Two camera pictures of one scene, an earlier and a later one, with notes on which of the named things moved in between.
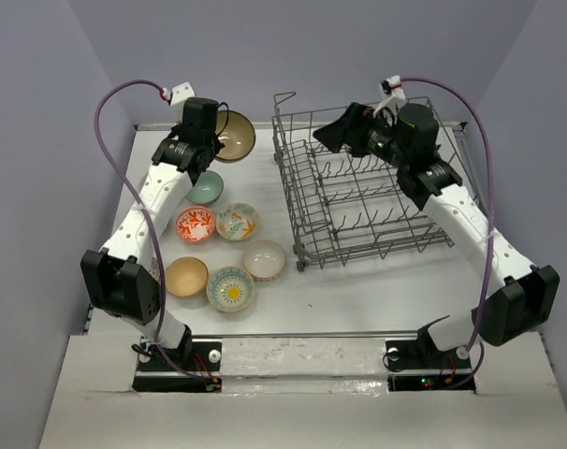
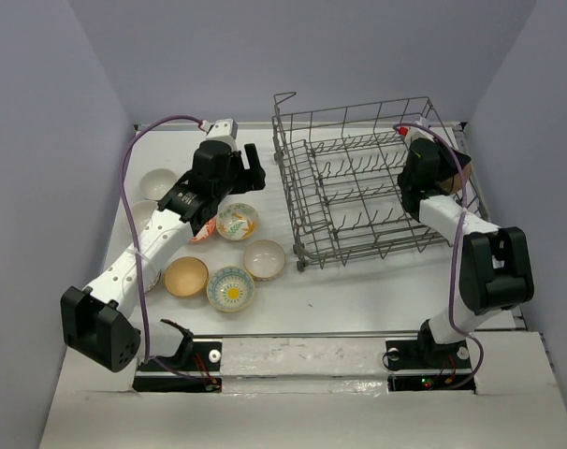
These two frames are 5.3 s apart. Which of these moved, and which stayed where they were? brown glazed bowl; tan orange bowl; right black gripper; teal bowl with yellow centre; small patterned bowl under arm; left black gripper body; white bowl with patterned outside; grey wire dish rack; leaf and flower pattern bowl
Moved: left black gripper body; brown glazed bowl; right black gripper
Stayed: white bowl with patterned outside; grey wire dish rack; tan orange bowl; small patterned bowl under arm; teal bowl with yellow centre; leaf and flower pattern bowl
